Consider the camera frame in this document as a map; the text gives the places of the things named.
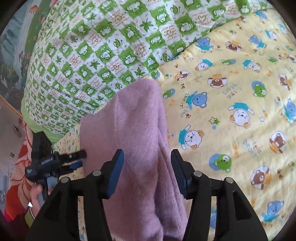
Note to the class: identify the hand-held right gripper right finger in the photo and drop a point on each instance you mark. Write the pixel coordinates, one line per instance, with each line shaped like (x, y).
(179, 171)

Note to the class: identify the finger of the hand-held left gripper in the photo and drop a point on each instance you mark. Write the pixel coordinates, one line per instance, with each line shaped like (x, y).
(71, 155)
(74, 166)

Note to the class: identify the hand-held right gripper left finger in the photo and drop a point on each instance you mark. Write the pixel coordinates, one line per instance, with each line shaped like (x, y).
(115, 171)

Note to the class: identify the purple knit sweater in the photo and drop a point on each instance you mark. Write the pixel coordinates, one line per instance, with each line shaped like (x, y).
(134, 129)

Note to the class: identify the person's left hand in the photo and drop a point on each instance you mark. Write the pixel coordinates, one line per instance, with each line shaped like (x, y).
(35, 192)

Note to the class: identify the red floral blanket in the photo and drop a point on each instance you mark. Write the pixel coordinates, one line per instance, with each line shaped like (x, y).
(16, 185)

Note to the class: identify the yellow bear print bed sheet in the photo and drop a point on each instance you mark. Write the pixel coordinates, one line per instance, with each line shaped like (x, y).
(231, 139)

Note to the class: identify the green checkered quilt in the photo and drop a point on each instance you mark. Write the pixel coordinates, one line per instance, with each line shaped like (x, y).
(92, 58)

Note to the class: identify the landscape wall poster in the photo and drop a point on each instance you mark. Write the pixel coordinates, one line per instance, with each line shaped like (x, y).
(13, 58)

